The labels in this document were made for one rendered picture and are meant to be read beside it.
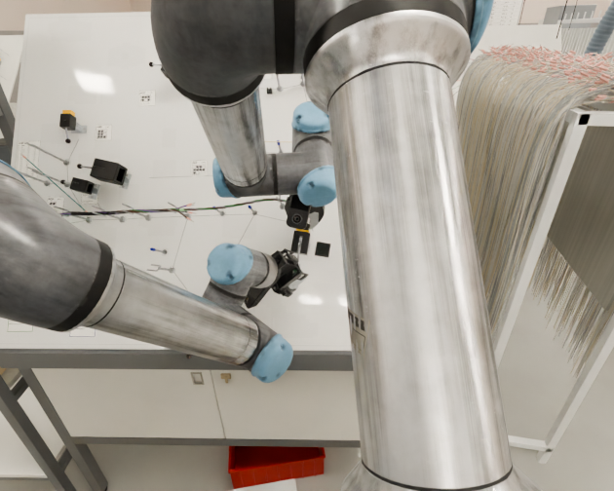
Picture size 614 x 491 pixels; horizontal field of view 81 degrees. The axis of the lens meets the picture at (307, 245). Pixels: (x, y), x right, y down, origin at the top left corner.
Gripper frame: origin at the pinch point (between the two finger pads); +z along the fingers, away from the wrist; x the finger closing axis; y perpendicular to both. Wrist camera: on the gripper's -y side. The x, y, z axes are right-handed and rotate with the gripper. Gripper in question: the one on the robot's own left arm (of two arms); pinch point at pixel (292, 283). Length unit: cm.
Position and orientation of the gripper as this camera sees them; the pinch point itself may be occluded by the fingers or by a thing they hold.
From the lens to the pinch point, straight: 96.9
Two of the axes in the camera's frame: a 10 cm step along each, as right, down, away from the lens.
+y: 7.7, -6.1, -1.9
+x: -5.2, -7.8, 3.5
